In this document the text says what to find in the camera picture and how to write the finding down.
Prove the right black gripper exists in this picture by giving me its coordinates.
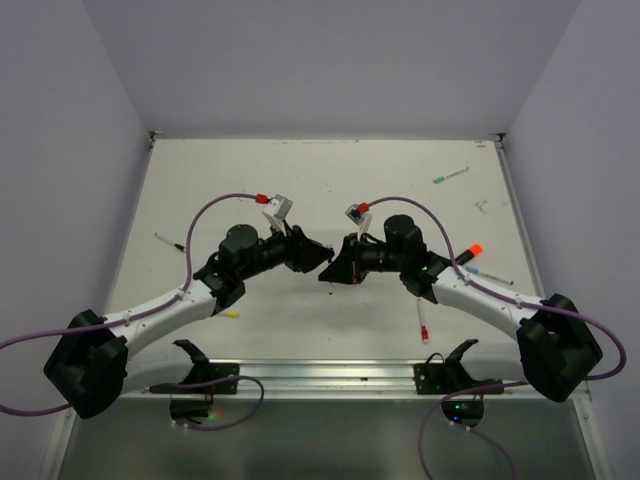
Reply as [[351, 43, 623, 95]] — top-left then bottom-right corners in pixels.
[[319, 231, 406, 284]]

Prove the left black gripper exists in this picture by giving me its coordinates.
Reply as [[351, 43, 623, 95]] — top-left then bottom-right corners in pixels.
[[238, 217, 333, 280]]

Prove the green capped white pen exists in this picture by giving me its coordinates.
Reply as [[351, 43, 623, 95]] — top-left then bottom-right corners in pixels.
[[433, 166, 470, 185]]

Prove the black capped white pen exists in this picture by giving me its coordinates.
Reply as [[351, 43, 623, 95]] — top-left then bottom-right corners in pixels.
[[154, 232, 186, 253]]

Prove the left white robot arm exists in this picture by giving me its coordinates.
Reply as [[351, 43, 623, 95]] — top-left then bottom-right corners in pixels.
[[44, 224, 334, 419]]

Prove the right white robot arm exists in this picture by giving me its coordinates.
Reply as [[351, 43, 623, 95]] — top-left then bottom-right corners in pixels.
[[319, 215, 603, 402]]

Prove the blue capped white pen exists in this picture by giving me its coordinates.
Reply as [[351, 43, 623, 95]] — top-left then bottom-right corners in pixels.
[[464, 266, 514, 286]]

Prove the red capped white marker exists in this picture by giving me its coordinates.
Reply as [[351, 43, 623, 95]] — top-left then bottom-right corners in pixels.
[[416, 298, 430, 344]]

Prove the orange capped black highlighter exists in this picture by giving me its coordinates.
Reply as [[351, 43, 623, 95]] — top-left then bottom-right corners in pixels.
[[455, 244, 483, 265]]

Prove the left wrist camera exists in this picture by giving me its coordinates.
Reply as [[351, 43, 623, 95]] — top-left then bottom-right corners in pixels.
[[262, 195, 293, 234]]

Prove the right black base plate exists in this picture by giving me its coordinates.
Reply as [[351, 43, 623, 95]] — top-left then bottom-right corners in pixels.
[[413, 339, 505, 395]]

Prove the aluminium mounting rail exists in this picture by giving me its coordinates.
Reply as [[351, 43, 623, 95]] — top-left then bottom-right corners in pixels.
[[119, 355, 591, 399]]

